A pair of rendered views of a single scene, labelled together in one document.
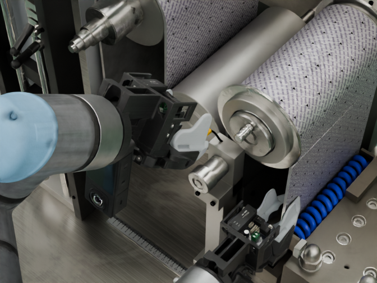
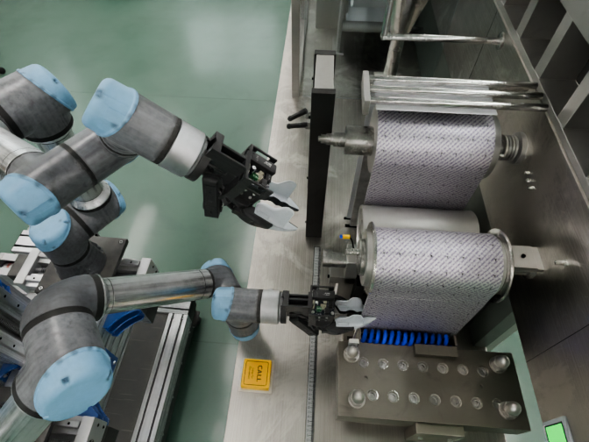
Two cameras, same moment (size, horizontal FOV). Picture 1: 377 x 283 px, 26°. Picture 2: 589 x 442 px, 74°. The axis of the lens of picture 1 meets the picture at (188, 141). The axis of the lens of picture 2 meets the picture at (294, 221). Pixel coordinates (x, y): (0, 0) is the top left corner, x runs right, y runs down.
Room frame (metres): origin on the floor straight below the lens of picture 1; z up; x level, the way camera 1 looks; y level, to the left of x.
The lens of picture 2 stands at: (0.40, -0.34, 1.94)
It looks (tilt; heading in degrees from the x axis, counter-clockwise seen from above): 55 degrees down; 54
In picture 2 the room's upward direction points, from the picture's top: straight up
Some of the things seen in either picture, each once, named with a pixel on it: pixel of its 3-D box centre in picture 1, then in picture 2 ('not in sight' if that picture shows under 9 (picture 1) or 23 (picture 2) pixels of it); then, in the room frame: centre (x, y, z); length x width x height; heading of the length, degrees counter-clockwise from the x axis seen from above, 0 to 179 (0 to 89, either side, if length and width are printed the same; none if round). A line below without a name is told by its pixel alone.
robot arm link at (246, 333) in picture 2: not in sight; (240, 315); (0.51, 0.05, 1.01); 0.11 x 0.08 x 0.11; 86
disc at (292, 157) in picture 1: (258, 127); (369, 257); (0.76, -0.10, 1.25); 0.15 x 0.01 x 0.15; 50
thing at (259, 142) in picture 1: (253, 132); (363, 257); (0.75, -0.09, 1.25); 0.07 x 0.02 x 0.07; 50
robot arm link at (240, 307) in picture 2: not in sight; (237, 304); (0.51, 0.03, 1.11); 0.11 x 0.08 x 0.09; 140
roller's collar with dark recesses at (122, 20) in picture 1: (114, 16); (358, 140); (0.90, 0.11, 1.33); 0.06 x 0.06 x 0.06; 50
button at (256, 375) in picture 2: not in sight; (256, 374); (0.47, -0.07, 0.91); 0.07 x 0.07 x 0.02; 50
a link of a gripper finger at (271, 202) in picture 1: (270, 202); (356, 304); (0.72, -0.13, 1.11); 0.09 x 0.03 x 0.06; 141
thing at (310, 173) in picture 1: (327, 157); (415, 316); (0.81, -0.22, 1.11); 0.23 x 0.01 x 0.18; 140
